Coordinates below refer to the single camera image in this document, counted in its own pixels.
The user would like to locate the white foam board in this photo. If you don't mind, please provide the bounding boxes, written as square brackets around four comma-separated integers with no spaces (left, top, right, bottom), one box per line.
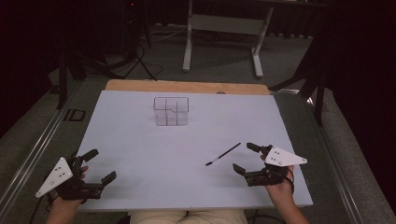
[75,90,314,213]

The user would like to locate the person's beige trousers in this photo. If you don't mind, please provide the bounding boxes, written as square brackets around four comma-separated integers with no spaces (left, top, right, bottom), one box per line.
[128,209,249,224]

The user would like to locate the black tripod stand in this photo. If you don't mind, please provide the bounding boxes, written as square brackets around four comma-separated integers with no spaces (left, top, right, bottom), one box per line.
[120,0,158,82]

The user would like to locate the person's right hand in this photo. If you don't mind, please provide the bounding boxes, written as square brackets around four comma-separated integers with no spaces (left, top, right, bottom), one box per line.
[260,154,295,203]

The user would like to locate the black stand with angled legs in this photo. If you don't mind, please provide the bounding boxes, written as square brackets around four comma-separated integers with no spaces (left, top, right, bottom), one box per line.
[269,18,331,127]

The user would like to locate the black floor socket frame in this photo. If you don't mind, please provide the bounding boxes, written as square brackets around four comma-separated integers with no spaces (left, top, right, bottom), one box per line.
[63,108,87,122]

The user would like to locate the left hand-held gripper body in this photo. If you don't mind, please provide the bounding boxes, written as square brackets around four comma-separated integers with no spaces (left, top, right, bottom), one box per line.
[35,153,105,202]

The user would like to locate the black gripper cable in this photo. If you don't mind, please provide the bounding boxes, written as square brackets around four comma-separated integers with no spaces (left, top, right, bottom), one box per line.
[28,194,54,224]
[284,166,296,195]

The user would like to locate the metal floor rail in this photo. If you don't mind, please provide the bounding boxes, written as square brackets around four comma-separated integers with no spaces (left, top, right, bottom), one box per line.
[306,96,366,224]
[0,81,82,216]

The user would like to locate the person's left hand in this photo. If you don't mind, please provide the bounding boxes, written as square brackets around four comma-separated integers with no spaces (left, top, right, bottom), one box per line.
[49,164,90,210]

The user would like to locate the black floor cables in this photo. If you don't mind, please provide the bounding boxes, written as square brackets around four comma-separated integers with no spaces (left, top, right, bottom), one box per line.
[66,46,164,82]

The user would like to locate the thin black brush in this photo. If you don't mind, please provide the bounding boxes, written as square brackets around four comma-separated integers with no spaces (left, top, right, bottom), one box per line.
[205,142,242,167]

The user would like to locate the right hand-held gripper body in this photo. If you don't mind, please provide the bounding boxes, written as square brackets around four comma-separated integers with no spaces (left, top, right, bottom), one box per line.
[243,144,308,188]

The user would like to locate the clear acrylic organizer box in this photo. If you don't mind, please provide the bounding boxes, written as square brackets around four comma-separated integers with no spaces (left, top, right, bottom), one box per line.
[152,96,191,127]

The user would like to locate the white metal table frame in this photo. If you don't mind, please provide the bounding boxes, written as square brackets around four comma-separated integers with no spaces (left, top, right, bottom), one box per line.
[182,0,276,79]

